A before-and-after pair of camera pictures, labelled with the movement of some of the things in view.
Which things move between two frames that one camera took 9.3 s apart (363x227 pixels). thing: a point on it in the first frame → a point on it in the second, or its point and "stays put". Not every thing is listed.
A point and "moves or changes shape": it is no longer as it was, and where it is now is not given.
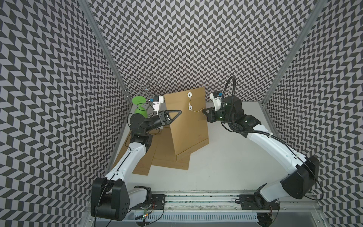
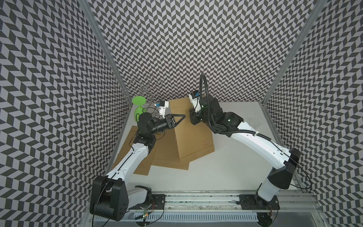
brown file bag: (143, 166) stays put
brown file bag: (189, 130) moves or changes shape
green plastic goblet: (141, 109) stays put
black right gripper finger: (211, 114) → (194, 118)
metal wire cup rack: (146, 88) stays put
